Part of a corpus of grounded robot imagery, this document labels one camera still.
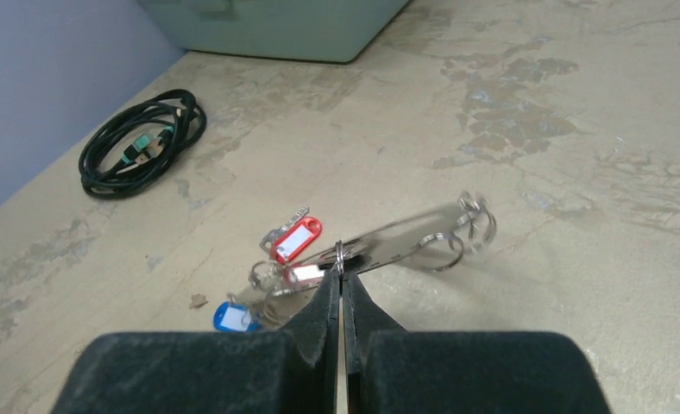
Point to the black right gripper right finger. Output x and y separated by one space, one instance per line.
394 370

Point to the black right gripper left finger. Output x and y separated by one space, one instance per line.
288 370

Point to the perforated metal key plate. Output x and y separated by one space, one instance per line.
432 241

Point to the blue key tag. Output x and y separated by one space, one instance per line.
231 317

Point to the red key tag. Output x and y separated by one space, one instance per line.
290 245

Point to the silver key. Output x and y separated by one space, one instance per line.
273 235

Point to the green plastic toolbox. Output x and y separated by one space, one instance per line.
334 31

